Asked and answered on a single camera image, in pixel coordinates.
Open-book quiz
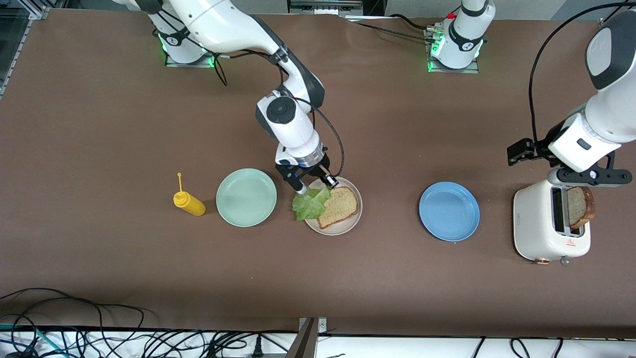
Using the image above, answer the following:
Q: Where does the light crust bread slice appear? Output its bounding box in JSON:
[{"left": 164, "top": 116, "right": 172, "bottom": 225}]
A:
[{"left": 317, "top": 186, "right": 359, "bottom": 229}]

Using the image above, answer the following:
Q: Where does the green lettuce leaf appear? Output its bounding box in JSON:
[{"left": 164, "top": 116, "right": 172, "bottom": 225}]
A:
[{"left": 292, "top": 187, "right": 332, "bottom": 221}]

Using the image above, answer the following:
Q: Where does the dark crust bread slice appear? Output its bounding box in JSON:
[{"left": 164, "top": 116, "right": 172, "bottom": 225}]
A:
[{"left": 566, "top": 185, "right": 595, "bottom": 230}]

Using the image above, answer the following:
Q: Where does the beige plate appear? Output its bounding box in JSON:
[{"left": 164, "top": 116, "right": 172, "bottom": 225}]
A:
[{"left": 301, "top": 175, "right": 363, "bottom": 236}]

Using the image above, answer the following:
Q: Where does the mint green plate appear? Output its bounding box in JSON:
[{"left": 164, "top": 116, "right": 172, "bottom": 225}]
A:
[{"left": 216, "top": 168, "right": 278, "bottom": 228}]

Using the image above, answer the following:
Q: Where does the blue plate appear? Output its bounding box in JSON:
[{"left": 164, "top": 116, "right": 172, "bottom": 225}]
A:
[{"left": 418, "top": 181, "right": 480, "bottom": 243}]

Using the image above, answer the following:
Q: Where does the white toaster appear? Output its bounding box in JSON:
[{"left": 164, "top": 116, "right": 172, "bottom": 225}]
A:
[{"left": 513, "top": 178, "right": 592, "bottom": 267}]

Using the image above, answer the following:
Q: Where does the yellow squeeze bottle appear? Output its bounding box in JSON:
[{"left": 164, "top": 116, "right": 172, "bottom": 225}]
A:
[{"left": 173, "top": 173, "right": 206, "bottom": 217}]

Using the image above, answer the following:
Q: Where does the grey metal box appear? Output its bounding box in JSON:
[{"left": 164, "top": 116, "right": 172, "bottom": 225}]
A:
[{"left": 287, "top": 0, "right": 364, "bottom": 15}]

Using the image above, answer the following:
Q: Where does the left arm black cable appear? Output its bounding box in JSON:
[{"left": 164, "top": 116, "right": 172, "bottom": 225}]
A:
[{"left": 528, "top": 2, "right": 636, "bottom": 142}]

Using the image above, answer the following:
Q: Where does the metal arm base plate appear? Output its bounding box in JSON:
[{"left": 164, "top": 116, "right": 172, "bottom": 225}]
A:
[
  {"left": 426, "top": 27, "right": 480, "bottom": 74},
  {"left": 165, "top": 47, "right": 219, "bottom": 68}
]

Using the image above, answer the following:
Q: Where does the black cable on tabletop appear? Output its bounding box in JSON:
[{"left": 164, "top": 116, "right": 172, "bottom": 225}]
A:
[{"left": 343, "top": 14, "right": 440, "bottom": 44}]

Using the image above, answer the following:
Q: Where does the metal table edge bracket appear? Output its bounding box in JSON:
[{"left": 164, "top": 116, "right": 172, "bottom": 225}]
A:
[{"left": 296, "top": 317, "right": 327, "bottom": 358}]

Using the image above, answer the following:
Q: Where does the looped black floor cable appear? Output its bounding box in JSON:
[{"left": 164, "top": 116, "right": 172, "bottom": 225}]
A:
[{"left": 0, "top": 287, "right": 146, "bottom": 331}]

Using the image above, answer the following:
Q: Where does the aluminium frame profile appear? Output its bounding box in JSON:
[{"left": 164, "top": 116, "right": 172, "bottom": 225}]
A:
[{"left": 0, "top": 0, "right": 55, "bottom": 97}]

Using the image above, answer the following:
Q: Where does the teal cable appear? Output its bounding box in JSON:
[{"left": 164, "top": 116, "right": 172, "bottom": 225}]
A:
[{"left": 0, "top": 323, "right": 65, "bottom": 358}]

